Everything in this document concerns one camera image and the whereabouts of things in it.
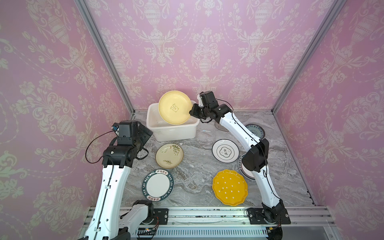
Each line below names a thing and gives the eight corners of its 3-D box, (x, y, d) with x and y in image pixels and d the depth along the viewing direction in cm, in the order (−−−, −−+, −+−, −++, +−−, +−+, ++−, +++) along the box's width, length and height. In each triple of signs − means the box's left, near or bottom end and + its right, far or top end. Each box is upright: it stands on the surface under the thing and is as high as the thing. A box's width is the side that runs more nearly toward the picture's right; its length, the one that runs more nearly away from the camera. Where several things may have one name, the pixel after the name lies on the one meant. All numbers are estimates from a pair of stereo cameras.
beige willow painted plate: (154, 168, 92) (153, 166, 90) (158, 145, 103) (157, 143, 101) (182, 168, 92) (182, 166, 90) (184, 145, 103) (183, 143, 101)
